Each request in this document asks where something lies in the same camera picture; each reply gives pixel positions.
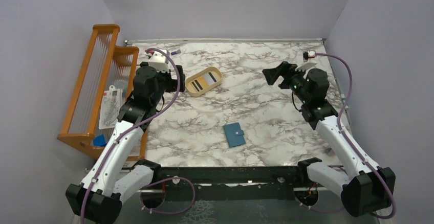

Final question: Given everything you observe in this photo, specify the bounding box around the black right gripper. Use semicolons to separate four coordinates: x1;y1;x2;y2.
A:
263;61;311;104

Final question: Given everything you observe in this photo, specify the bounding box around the teal card holder wallet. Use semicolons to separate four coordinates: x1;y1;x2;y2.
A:
223;123;246;148

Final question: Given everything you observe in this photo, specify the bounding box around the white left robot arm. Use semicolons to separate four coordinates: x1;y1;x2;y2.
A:
66;63;185;223

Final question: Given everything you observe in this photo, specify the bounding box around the grey white card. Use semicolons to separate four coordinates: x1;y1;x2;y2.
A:
202;72;217;85

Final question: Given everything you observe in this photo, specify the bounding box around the yellow oval tray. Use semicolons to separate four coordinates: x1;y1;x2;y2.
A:
185;66;223;97

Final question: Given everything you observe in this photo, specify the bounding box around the white packaged item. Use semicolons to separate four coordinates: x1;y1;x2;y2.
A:
98;85;122;130

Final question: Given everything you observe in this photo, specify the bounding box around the orange wooden rack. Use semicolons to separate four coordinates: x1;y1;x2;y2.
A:
57;24;139;160

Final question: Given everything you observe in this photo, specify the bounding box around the blue object in rack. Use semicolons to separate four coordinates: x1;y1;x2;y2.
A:
93;135;106;147

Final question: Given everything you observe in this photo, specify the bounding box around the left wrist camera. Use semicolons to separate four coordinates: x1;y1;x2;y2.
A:
148;51;170;73

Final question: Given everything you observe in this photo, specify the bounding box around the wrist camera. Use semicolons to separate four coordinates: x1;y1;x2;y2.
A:
148;51;170;73
295;50;317;72

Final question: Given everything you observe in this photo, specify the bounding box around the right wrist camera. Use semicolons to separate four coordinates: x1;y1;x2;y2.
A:
295;50;317;72

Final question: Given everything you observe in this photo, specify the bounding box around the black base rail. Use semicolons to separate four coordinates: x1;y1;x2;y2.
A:
128;160;330;202

